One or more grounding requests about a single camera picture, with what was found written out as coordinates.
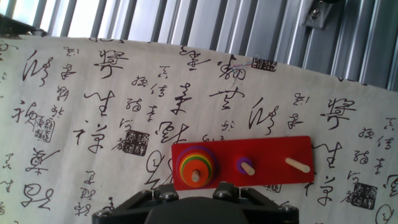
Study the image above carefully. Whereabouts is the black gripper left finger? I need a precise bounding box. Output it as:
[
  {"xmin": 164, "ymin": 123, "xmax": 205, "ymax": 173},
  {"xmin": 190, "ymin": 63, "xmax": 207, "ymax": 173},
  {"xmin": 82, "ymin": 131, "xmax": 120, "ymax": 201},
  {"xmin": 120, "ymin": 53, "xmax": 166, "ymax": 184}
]
[{"xmin": 92, "ymin": 182, "xmax": 180, "ymax": 224}]

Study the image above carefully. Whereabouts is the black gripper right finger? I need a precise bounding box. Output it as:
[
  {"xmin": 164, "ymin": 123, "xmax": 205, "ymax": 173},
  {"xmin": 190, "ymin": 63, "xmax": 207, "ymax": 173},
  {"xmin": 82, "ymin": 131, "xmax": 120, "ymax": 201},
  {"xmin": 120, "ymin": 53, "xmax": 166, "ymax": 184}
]
[{"xmin": 212, "ymin": 182, "xmax": 299, "ymax": 224}]

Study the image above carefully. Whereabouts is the small orange Hanoi disc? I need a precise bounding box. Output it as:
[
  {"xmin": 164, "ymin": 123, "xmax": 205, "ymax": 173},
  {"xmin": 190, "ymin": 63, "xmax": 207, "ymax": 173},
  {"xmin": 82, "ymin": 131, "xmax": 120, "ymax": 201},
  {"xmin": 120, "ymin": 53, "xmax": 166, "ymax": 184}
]
[{"xmin": 182, "ymin": 160, "xmax": 214, "ymax": 189}]

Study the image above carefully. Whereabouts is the red Hanoi base board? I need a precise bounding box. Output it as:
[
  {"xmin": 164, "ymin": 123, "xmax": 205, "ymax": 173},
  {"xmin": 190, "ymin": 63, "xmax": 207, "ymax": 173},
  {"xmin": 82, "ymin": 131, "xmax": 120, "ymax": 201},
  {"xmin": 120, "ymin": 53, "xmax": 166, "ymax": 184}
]
[{"xmin": 170, "ymin": 135, "xmax": 315, "ymax": 191}]

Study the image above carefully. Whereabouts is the small purple Hanoi disc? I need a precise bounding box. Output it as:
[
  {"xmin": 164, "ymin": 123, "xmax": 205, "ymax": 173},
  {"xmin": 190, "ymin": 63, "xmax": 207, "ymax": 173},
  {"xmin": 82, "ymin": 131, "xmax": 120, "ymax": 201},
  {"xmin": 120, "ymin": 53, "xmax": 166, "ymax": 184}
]
[{"xmin": 235, "ymin": 157, "xmax": 254, "ymax": 175}]

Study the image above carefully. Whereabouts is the green Hanoi disc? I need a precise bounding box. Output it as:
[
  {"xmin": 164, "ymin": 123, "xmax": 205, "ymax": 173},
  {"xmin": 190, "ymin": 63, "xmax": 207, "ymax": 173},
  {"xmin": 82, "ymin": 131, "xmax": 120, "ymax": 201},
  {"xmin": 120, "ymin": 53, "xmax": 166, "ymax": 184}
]
[{"xmin": 180, "ymin": 156, "xmax": 215, "ymax": 186}]

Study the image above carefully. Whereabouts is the yellow Hanoi disc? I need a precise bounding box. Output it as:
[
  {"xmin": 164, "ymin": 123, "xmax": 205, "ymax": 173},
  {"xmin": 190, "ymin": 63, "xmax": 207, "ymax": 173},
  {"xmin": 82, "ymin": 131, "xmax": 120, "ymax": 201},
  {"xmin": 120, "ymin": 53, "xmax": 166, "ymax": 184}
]
[{"xmin": 178, "ymin": 152, "xmax": 216, "ymax": 187}]

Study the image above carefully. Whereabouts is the large orange Hanoi disc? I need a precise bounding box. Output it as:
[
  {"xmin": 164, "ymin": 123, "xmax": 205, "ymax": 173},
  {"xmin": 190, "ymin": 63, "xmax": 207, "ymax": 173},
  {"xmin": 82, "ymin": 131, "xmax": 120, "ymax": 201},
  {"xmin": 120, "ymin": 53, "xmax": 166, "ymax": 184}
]
[{"xmin": 177, "ymin": 149, "xmax": 217, "ymax": 187}]

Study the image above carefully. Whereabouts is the large purple Hanoi disc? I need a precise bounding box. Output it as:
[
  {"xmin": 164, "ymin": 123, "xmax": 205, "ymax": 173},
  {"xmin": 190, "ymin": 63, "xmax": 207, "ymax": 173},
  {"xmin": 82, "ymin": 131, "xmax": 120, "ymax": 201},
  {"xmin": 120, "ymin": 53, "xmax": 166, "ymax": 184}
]
[{"xmin": 175, "ymin": 145, "xmax": 218, "ymax": 187}]

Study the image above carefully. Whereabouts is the calligraphy printed beige cloth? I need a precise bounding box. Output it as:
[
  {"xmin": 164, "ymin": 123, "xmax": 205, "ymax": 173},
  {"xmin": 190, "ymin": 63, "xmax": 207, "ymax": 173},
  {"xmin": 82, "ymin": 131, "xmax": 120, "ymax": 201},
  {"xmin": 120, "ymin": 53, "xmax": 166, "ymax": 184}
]
[{"xmin": 0, "ymin": 34, "xmax": 398, "ymax": 224}]

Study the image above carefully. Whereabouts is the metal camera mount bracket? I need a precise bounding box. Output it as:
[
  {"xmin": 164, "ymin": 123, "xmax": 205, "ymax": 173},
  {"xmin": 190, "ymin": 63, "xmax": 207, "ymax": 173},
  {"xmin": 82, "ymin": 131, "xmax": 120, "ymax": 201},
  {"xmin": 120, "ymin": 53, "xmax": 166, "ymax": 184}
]
[{"xmin": 302, "ymin": 0, "xmax": 335, "ymax": 30}]

